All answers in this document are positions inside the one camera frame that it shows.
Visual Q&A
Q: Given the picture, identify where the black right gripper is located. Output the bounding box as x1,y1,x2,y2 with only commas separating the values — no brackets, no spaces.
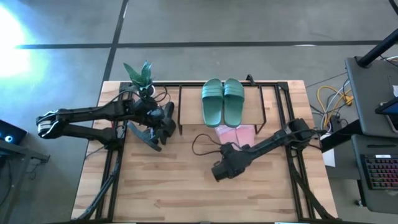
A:
210,141,253,183

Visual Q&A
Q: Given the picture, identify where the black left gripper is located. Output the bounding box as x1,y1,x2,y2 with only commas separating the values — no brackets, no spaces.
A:
132,98,169,141

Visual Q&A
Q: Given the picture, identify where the pink rubber slide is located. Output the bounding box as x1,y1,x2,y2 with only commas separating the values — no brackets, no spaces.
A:
214,124,238,150
235,124,256,147

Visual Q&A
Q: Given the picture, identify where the green rubber slide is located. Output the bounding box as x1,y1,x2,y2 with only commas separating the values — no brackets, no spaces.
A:
201,78,224,128
223,77,246,128

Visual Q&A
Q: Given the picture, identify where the green plant in white pot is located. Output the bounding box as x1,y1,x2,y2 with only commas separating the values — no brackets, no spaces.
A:
123,60,156,100

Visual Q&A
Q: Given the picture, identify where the white paper sheet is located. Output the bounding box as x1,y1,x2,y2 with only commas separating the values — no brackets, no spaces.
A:
322,133,336,168

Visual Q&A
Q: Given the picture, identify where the black diagonal desk strut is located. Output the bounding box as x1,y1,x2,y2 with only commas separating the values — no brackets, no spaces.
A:
319,119,363,153

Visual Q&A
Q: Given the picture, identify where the grey metal stand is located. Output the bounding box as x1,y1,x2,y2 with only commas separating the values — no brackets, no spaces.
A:
0,139,50,224

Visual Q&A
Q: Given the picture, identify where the black device with blue light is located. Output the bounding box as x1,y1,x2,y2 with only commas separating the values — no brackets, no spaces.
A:
0,119,28,146

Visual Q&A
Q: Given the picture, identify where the grey keyboard tray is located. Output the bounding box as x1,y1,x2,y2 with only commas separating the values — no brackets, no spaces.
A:
351,133,398,215

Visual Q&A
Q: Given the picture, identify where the grey desk top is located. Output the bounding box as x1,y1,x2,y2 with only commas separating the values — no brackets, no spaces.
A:
344,55,398,139

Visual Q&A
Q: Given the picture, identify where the backlit black keyboard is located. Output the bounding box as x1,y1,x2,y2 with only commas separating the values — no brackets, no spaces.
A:
360,154,398,190

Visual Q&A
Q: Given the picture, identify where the black tablet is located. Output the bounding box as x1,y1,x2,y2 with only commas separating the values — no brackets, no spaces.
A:
374,96,398,131

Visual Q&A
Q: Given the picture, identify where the black pole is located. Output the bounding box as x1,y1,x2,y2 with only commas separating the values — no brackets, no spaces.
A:
356,27,398,68

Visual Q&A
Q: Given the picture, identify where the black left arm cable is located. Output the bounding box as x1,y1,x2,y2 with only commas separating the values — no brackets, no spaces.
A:
150,84,171,105

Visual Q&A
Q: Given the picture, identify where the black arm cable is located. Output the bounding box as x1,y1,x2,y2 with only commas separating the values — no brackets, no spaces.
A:
191,133,225,157
150,84,171,105

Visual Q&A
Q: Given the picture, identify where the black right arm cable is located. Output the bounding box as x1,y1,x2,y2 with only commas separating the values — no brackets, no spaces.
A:
191,133,225,157

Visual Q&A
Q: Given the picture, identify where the wooden shelf with black frame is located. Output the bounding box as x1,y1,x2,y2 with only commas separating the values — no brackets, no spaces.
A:
177,83,267,135

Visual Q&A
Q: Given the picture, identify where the black metal table frame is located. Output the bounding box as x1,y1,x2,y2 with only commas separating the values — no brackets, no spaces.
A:
72,81,338,223

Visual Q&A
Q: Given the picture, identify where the small black bracket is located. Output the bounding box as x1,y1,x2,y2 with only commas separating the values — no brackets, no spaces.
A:
245,73,259,88

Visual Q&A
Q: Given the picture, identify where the yellow cable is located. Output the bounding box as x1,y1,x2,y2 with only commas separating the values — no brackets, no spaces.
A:
316,85,354,127

